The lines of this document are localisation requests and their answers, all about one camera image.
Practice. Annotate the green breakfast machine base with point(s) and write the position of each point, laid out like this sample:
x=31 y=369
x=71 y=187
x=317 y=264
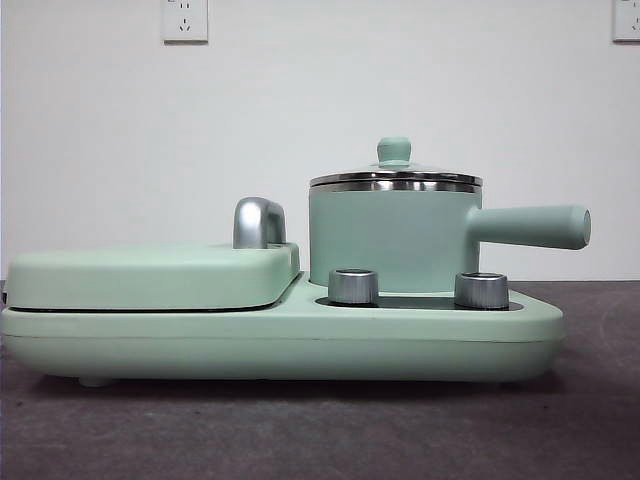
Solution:
x=300 y=350

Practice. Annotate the green hinged griddle cover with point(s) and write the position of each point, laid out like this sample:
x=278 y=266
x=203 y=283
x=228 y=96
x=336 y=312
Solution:
x=150 y=280

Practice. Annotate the glass pot lid green knob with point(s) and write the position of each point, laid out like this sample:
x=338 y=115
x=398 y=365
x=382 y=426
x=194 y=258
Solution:
x=392 y=150

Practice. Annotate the silver control knob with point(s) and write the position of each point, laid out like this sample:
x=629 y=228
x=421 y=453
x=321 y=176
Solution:
x=481 y=291
x=352 y=287

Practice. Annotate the white wall socket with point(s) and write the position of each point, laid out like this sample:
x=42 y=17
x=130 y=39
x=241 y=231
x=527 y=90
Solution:
x=184 y=20
x=627 y=20

